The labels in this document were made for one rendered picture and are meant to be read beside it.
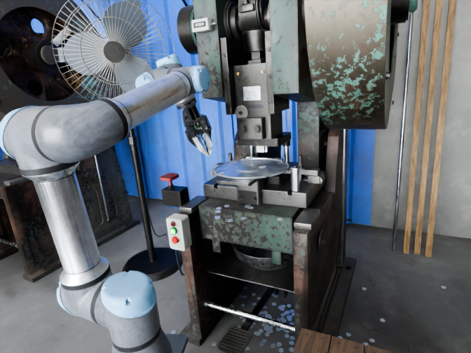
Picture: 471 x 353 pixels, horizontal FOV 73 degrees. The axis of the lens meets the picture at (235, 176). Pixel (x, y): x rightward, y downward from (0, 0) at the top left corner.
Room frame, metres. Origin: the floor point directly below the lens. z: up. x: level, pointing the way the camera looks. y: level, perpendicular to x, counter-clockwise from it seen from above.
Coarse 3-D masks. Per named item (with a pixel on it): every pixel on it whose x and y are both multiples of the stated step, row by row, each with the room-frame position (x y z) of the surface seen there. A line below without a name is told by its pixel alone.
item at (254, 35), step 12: (240, 0) 1.27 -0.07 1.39; (252, 0) 1.24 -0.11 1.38; (240, 12) 1.25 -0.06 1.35; (252, 12) 1.24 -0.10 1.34; (240, 24) 1.29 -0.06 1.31; (252, 24) 1.26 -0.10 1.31; (252, 36) 1.27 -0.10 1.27; (264, 36) 1.27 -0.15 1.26; (252, 48) 1.28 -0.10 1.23; (264, 48) 1.28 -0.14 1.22
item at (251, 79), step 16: (256, 64) 1.24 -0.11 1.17; (240, 80) 1.27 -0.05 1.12; (256, 80) 1.24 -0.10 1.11; (240, 96) 1.27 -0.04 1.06; (256, 96) 1.24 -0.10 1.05; (240, 112) 1.25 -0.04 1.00; (256, 112) 1.24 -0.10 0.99; (240, 128) 1.23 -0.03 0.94; (256, 128) 1.20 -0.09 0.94; (272, 128) 1.22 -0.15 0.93
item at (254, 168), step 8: (232, 160) 1.34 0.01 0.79; (240, 160) 1.35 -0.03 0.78; (248, 160) 1.34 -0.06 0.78; (256, 160) 1.33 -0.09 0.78; (264, 160) 1.32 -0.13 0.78; (272, 160) 1.31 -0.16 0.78; (280, 160) 1.28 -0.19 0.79; (216, 168) 1.24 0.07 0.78; (224, 168) 1.24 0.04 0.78; (232, 168) 1.23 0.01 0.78; (240, 168) 1.20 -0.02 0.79; (248, 168) 1.19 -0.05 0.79; (256, 168) 1.18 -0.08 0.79; (264, 168) 1.18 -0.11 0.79; (272, 168) 1.19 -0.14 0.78; (280, 168) 1.18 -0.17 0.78; (224, 176) 1.12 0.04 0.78; (232, 176) 1.09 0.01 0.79; (240, 176) 1.11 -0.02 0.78; (248, 176) 1.10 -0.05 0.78; (256, 176) 1.07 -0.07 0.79; (264, 176) 1.07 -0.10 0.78
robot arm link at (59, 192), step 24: (24, 120) 0.63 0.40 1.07; (0, 144) 0.66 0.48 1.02; (24, 144) 0.62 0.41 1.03; (24, 168) 0.64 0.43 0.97; (48, 168) 0.64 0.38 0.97; (72, 168) 0.68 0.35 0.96; (48, 192) 0.65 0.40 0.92; (72, 192) 0.68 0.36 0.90; (48, 216) 0.66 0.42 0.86; (72, 216) 0.67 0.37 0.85; (72, 240) 0.67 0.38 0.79; (72, 264) 0.67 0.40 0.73; (96, 264) 0.70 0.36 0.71; (72, 288) 0.65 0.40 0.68; (96, 288) 0.66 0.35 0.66; (72, 312) 0.67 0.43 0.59
